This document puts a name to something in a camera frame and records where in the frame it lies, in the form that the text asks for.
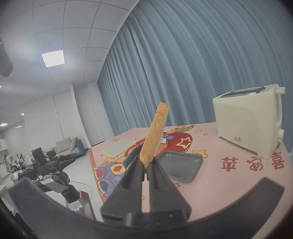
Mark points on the cutting board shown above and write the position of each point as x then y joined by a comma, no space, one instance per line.
117,148

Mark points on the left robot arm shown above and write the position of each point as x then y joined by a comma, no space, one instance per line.
61,185

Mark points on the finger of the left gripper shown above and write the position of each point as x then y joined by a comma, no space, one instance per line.
64,158
68,163

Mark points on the beige sofa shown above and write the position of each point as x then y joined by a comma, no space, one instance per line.
64,146

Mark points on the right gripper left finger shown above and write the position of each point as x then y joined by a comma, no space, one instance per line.
130,190

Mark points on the slice of bread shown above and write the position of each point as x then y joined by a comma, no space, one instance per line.
156,128

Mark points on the white knife rest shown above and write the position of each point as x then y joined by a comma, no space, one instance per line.
164,140

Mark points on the dark grey tray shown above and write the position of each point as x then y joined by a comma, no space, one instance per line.
180,164

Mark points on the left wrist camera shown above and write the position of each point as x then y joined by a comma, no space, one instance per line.
51,153

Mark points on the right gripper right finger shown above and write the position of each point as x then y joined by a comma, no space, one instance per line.
161,193

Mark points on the cream toaster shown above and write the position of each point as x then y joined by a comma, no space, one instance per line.
246,123

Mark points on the blue curtain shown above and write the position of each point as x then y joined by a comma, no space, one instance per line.
198,58

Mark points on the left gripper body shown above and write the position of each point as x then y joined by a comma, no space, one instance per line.
50,165

